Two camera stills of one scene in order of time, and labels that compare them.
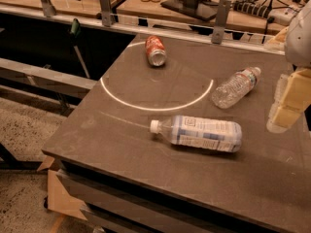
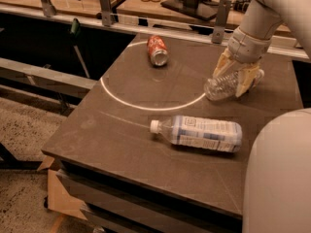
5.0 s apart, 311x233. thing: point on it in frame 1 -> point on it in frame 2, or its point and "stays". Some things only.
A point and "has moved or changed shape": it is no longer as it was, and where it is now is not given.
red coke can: [155, 50] stays
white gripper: [299, 39] -> [248, 48]
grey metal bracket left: [49, 8] stays
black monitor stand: [193, 3] stays
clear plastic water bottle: [235, 87] has moved or changed shape
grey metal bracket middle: [105, 3] stays
